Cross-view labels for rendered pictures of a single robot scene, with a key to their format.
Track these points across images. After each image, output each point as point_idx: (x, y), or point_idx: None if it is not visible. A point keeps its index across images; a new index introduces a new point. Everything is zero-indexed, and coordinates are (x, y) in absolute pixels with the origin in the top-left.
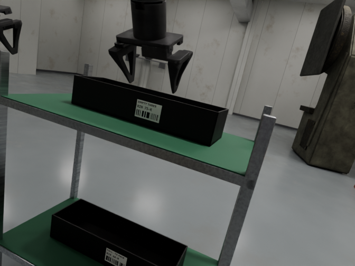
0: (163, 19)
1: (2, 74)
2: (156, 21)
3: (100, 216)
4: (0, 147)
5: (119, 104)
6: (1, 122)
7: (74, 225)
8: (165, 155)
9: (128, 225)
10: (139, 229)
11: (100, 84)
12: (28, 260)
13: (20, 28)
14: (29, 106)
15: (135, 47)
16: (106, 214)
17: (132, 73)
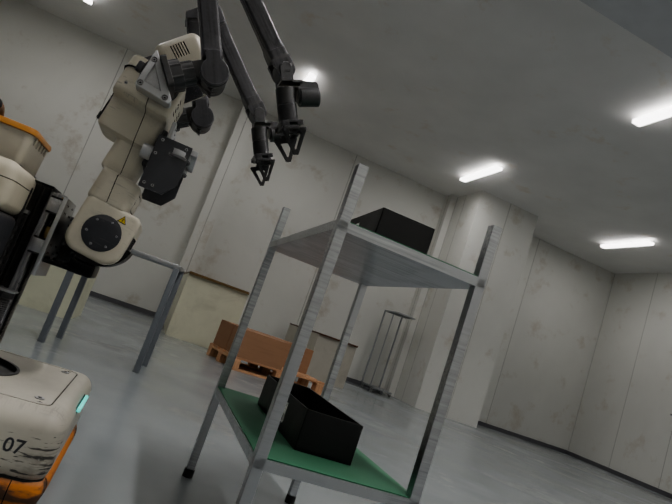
0: (288, 111)
1: (279, 224)
2: (283, 112)
3: (313, 406)
4: (256, 286)
5: None
6: (265, 264)
7: (275, 380)
8: (312, 231)
9: (328, 411)
10: (333, 414)
11: None
12: (223, 395)
13: (273, 164)
14: (278, 239)
15: (294, 141)
16: (318, 400)
17: (289, 155)
